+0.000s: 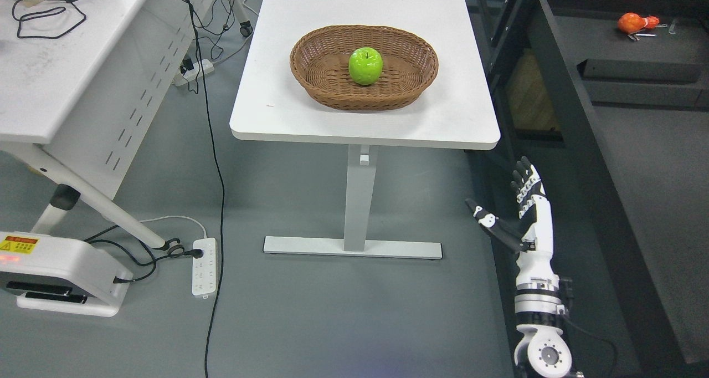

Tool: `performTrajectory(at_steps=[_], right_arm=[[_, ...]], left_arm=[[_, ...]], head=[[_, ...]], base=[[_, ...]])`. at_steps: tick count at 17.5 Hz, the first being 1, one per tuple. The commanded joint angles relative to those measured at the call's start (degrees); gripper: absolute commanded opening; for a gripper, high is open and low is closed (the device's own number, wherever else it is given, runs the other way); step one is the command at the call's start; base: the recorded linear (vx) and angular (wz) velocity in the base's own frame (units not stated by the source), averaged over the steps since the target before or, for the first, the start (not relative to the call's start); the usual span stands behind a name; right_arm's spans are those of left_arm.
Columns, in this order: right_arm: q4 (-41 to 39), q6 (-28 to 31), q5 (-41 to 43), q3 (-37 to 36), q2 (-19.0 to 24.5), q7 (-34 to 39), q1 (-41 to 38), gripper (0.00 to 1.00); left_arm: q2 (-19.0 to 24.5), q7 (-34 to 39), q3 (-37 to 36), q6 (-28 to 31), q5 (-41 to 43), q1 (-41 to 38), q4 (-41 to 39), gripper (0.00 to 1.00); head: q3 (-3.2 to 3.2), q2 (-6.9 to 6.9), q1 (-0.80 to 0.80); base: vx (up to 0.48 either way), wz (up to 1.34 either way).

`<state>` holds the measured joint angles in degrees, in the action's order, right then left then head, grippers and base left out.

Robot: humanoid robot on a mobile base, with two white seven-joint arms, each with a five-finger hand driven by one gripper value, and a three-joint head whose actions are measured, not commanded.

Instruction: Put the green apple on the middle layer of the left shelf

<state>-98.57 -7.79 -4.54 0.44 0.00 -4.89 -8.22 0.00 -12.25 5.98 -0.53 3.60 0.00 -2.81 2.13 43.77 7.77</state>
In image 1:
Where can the white power strip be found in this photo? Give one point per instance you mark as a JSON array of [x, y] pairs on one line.
[[199, 70], [204, 268]]

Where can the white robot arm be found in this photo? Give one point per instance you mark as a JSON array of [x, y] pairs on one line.
[[540, 312]]

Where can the black metal shelf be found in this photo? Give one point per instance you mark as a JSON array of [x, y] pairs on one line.
[[617, 125]]

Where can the white machine with warning label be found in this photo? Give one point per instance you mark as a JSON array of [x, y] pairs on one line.
[[64, 275]]

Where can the green apple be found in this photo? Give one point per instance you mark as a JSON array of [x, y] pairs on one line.
[[365, 66]]

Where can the orange toy on shelf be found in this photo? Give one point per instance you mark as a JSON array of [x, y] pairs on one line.
[[631, 23]]

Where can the white standing desk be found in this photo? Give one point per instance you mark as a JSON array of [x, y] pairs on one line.
[[455, 112]]

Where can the white power strip near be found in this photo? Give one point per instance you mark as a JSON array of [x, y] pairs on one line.
[[204, 268]]

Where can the white folding table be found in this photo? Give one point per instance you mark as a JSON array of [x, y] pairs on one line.
[[76, 105]]

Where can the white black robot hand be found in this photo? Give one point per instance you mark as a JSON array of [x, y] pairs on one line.
[[533, 230]]

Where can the brown wicker basket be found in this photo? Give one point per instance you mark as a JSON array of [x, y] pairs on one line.
[[319, 62]]

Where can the white power strip far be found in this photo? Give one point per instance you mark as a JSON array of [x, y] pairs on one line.
[[199, 70]]

